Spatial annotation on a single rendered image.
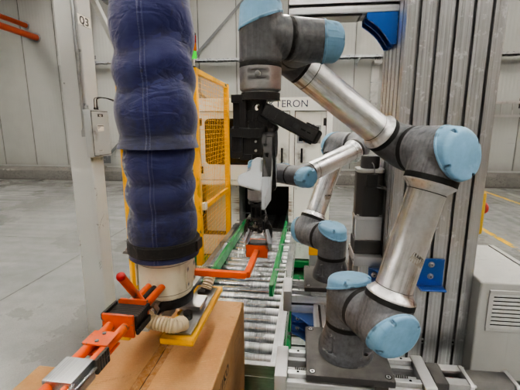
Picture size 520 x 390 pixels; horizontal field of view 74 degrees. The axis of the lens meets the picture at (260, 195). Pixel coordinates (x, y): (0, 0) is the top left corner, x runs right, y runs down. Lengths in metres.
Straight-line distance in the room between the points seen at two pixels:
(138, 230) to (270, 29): 0.68
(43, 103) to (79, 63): 10.49
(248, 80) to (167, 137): 0.43
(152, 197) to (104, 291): 1.78
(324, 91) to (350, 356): 0.67
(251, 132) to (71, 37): 2.06
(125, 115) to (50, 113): 11.85
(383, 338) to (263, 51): 0.63
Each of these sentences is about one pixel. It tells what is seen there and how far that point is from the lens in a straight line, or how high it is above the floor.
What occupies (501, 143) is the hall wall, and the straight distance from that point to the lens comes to 11.58.
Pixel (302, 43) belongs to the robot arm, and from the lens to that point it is 0.65.
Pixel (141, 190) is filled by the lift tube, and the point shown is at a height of 1.48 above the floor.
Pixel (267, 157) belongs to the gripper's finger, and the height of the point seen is 1.61.
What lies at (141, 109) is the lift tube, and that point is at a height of 1.71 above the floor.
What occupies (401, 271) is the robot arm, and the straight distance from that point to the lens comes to 0.84.
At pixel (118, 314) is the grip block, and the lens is 0.95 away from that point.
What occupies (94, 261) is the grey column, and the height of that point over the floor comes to 0.75.
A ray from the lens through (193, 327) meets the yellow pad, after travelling 1.11.
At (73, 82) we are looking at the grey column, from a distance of 2.54.
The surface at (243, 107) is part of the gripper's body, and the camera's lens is 0.63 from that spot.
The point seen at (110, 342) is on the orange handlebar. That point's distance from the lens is 0.89.
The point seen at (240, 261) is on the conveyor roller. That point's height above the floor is 0.53.
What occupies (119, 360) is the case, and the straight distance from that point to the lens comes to 1.27.
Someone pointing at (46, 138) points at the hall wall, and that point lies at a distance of 13.00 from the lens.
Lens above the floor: 1.66
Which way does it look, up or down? 11 degrees down
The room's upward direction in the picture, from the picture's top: straight up
